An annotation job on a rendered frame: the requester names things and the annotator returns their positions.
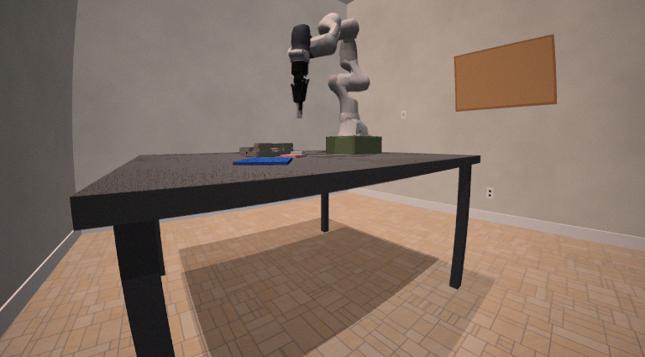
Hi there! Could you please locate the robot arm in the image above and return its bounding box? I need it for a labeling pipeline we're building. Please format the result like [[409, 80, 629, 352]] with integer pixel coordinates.
[[288, 13, 372, 136]]

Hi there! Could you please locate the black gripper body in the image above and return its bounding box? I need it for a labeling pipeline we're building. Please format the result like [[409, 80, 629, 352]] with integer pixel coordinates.
[[291, 60, 308, 86]]

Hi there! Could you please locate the blue flat rectangular pad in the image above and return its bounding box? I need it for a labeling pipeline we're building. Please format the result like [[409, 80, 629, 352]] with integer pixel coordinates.
[[233, 157, 292, 165]]

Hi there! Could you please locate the beige desk phone body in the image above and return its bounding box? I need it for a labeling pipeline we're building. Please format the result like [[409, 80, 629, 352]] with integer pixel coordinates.
[[239, 147, 295, 157]]

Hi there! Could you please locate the beige telephone handset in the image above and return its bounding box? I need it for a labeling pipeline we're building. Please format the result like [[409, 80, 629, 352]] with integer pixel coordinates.
[[254, 143, 293, 149]]

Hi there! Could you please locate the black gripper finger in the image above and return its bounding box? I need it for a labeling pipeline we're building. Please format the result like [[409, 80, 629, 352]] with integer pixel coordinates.
[[291, 79, 297, 102], [296, 76, 309, 118]]

